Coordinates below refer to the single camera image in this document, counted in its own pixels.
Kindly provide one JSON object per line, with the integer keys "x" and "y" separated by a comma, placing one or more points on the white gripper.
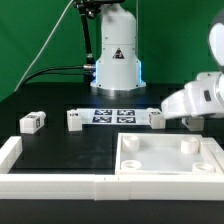
{"x": 202, "y": 97}

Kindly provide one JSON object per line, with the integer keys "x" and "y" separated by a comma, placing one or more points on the white fiducial marker sheet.
{"x": 110, "y": 116}

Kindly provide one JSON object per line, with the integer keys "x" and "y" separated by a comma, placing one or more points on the white square tabletop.
{"x": 168, "y": 154}

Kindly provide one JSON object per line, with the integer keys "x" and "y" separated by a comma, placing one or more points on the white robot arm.
{"x": 118, "y": 70}

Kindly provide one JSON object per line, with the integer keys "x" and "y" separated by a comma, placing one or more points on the white U-shaped fence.
{"x": 102, "y": 187}

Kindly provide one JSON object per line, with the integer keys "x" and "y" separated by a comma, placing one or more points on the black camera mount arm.
{"x": 88, "y": 9}

